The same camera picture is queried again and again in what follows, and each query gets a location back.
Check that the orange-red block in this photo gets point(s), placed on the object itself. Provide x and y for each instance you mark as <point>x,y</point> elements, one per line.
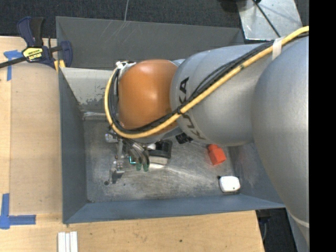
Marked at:
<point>216,155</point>

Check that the pale wood flat board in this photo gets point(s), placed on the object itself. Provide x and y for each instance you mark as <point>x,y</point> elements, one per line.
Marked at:
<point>35,140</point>

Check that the white rounded box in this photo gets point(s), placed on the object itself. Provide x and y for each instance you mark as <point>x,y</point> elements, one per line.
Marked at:
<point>230,184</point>

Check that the grey metal bin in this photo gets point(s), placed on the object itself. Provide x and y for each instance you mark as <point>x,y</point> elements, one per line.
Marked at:
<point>73,146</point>

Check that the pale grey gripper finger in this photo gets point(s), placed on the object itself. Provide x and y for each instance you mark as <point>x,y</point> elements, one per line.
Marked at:
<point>113,176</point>
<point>120,170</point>

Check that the black and white object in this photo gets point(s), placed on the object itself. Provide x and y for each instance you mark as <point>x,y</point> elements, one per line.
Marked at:
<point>163,149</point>

